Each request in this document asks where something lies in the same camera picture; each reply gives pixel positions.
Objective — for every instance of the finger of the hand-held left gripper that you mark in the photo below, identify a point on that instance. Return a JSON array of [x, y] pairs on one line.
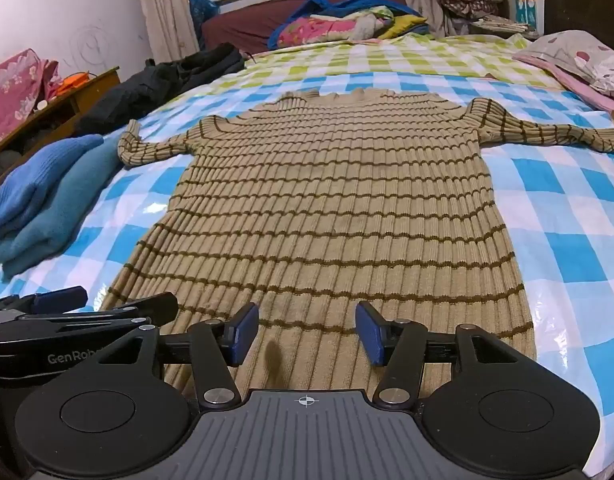
[[62, 299], [152, 306]]

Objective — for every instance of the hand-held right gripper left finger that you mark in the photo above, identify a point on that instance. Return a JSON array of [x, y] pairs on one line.
[[242, 334]]

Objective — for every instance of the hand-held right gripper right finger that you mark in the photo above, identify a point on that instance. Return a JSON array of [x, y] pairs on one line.
[[369, 334]]

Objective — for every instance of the beige striped ribbed sweater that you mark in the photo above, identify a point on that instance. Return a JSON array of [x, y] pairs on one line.
[[327, 200]]

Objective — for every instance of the blue folded towel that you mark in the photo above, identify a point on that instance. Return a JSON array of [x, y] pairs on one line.
[[62, 215]]

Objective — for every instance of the blue folded sweater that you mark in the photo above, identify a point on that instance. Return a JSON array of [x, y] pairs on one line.
[[32, 180]]

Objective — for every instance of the wooden cabinet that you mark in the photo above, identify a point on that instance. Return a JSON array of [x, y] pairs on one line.
[[87, 92]]

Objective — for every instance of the blue white checked bed sheet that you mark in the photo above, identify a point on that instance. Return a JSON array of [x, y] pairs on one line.
[[562, 240]]

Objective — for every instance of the pink floral cloth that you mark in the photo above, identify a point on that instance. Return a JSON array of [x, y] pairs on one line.
[[12, 90]]

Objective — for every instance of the orange object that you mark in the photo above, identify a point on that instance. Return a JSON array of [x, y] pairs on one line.
[[72, 84]]

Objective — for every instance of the black jacket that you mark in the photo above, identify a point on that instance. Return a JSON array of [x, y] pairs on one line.
[[152, 85]]

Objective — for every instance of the green white checked bed sheet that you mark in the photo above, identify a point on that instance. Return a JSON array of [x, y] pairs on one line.
[[337, 60]]

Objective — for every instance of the dark red sofa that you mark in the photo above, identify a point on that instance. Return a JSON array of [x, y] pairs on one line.
[[247, 25]]

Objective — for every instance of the blue plastic bag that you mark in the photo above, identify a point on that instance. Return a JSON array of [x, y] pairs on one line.
[[199, 10]]

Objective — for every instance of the pink floral quilt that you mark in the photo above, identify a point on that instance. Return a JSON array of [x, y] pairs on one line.
[[307, 28]]

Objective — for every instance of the yellow cloth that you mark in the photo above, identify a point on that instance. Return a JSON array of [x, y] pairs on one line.
[[407, 22]]

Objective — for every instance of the pink blanket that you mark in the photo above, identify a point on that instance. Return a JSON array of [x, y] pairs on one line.
[[572, 82]]

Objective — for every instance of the colourful blanket pile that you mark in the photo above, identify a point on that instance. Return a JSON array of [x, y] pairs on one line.
[[327, 4]]

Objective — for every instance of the stack of papers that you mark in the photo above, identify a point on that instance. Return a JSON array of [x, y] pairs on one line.
[[497, 24]]

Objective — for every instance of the grey dotted pillow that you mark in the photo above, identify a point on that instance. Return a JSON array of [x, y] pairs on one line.
[[577, 55]]

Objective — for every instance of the yellow blue bag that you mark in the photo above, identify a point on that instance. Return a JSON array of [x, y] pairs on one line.
[[524, 5]]

